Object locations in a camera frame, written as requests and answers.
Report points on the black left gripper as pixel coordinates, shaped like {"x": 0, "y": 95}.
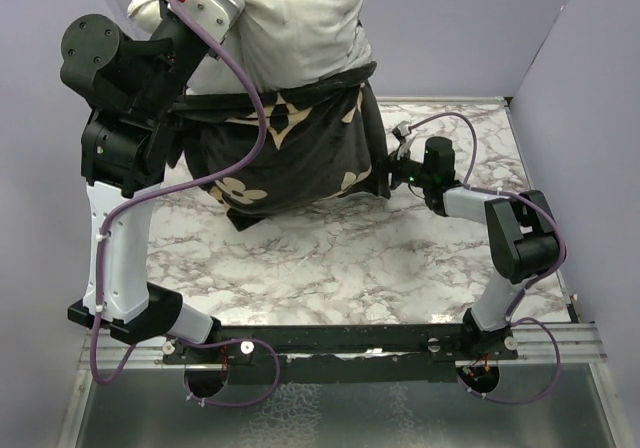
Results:
{"x": 164, "y": 11}

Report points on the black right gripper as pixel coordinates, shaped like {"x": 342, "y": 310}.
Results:
{"x": 395, "y": 162}

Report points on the black pillowcase with cream flowers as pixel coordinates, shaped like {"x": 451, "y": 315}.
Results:
{"x": 324, "y": 140}

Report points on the white pillow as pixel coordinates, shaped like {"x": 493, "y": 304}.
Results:
{"x": 288, "y": 44}

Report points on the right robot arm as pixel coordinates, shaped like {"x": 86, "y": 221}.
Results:
{"x": 525, "y": 246}

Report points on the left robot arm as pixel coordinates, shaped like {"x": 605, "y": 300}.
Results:
{"x": 130, "y": 86}

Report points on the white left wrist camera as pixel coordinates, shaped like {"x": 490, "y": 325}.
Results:
{"x": 212, "y": 18}

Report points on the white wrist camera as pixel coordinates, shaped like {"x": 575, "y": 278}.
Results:
{"x": 212, "y": 18}
{"x": 402, "y": 133}

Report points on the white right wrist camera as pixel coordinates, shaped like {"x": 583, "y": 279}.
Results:
{"x": 402, "y": 133}

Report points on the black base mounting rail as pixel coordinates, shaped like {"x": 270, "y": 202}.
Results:
{"x": 331, "y": 354}

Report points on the aluminium frame rail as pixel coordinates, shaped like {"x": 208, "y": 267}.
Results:
{"x": 524, "y": 342}

